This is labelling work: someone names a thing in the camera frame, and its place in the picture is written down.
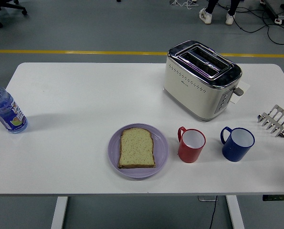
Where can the blue cup white inside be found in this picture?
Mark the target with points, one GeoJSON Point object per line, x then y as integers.
{"type": "Point", "coordinates": [234, 153]}

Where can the slice of toast bread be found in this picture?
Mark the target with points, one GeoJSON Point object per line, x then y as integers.
{"type": "Point", "coordinates": [137, 148]}

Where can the red cup white inside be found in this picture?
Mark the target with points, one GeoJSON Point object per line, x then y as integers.
{"type": "Point", "coordinates": [188, 155]}

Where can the purple round plate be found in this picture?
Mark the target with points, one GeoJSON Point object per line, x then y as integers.
{"type": "Point", "coordinates": [161, 148]}

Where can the cream and chrome toaster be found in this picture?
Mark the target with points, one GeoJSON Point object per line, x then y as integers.
{"type": "Point", "coordinates": [192, 95]}

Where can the white table leg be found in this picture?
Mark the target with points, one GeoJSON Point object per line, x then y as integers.
{"type": "Point", "coordinates": [234, 214]}
{"type": "Point", "coordinates": [59, 214]}

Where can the person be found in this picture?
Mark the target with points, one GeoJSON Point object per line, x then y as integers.
{"type": "Point", "coordinates": [212, 4]}

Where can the clear water bottle blue cap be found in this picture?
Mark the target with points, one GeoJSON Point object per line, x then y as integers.
{"type": "Point", "coordinates": [5, 109]}

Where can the metal toast rack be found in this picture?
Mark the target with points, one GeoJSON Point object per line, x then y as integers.
{"type": "Point", "coordinates": [278, 108]}

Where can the black table control panel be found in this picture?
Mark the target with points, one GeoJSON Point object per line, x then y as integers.
{"type": "Point", "coordinates": [277, 198]}

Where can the grey bracket under table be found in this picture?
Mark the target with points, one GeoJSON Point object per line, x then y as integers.
{"type": "Point", "coordinates": [205, 198]}

